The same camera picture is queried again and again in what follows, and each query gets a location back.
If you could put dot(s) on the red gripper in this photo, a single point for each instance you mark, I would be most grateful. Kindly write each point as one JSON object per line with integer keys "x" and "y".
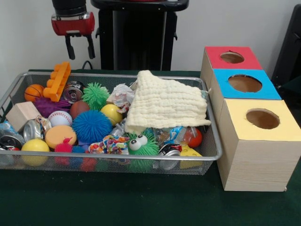
{"x": 73, "y": 27}

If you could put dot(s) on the orange plastic toy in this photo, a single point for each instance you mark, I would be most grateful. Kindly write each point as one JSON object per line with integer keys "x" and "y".
{"x": 58, "y": 80}

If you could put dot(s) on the cream muslin cloth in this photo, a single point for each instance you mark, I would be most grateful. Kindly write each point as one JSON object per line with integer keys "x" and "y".
{"x": 164, "y": 101}

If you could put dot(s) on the wooden box with three holes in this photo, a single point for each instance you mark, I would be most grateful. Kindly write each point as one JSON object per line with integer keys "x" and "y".
{"x": 258, "y": 164}

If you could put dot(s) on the green spiky ball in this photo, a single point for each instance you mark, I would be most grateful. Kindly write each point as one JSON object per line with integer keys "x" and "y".
{"x": 95, "y": 96}

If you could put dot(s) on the small orange basketball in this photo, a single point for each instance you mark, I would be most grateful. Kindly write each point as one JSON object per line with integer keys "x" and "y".
{"x": 34, "y": 93}

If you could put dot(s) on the purple spiky ball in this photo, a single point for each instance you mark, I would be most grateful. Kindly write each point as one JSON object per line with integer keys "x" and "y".
{"x": 47, "y": 106}

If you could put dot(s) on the white baseball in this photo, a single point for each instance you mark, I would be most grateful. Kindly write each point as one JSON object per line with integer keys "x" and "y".
{"x": 60, "y": 118}

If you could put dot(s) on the blue spiky ball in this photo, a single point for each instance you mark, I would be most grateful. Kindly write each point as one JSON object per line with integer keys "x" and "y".
{"x": 91, "y": 126}

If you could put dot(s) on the yellow ball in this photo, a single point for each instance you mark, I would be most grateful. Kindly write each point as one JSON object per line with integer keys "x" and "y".
{"x": 35, "y": 146}

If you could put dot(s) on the green spiky toy with eyes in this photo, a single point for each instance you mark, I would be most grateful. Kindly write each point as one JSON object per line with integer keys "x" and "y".
{"x": 150, "y": 147}

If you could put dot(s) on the light blue muslin cloth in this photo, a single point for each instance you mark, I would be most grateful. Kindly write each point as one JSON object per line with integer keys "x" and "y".
{"x": 204, "y": 94}

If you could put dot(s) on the yellow cheese wedge toy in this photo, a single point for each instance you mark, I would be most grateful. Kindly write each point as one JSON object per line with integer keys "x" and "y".
{"x": 189, "y": 153}

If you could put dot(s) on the black stand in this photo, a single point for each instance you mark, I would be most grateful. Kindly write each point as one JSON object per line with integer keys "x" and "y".
{"x": 290, "y": 42}

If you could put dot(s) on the dark green side tablecloth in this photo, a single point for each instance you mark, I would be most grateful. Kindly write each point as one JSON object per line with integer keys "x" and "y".
{"x": 292, "y": 85}

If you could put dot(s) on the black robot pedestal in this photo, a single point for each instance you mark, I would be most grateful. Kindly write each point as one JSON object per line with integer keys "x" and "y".
{"x": 141, "y": 35}

